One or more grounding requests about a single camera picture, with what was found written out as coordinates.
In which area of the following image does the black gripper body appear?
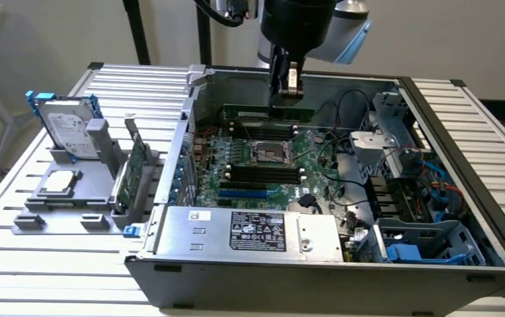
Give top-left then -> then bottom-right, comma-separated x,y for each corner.
259,0 -> 338,57

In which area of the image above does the green RAM stick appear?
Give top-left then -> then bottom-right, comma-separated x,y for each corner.
221,103 -> 316,123

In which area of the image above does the black RAM slot bank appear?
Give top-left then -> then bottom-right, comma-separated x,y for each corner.
224,164 -> 306,186
228,120 -> 300,141

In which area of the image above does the blue expansion slot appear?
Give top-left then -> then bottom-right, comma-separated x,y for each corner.
217,189 -> 268,200

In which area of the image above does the black expansion slot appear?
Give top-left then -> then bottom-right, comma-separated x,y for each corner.
217,199 -> 267,208

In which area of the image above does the CPU socket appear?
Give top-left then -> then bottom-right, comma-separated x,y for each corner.
243,139 -> 295,166

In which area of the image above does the grey disk bay cage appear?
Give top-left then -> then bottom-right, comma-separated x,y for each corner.
347,91 -> 435,178

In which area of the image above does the green motherboard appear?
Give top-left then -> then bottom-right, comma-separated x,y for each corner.
188,124 -> 355,214

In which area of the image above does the green graphics card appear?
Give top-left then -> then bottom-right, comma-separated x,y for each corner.
111,112 -> 148,214

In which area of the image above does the silver power supply unit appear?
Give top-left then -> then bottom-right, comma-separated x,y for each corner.
152,205 -> 347,264

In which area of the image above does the silver hard disk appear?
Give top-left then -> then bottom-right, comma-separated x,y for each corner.
40,100 -> 101,162

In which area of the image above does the silver CPU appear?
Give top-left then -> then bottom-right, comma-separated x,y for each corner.
40,170 -> 81,194

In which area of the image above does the grey disk bay with blue tray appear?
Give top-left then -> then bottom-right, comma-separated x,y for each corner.
374,217 -> 487,265

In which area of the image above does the grey parts rack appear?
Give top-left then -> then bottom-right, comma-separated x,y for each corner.
11,118 -> 167,236

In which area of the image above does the black open PC case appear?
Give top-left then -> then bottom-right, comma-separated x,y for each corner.
123,64 -> 505,310

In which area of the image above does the black wire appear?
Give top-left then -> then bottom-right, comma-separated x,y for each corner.
322,89 -> 371,130

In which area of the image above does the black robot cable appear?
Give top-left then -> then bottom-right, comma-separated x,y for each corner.
191,0 -> 259,28

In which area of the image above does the black stand post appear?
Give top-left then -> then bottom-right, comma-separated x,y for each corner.
121,0 -> 152,65
193,0 -> 212,66

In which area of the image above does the blue wire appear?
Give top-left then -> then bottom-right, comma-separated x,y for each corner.
415,157 -> 456,222

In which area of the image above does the orange wire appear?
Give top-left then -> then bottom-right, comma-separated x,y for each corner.
428,183 -> 466,215

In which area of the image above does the hard drive in blue bracket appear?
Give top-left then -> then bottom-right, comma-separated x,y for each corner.
24,90 -> 104,165

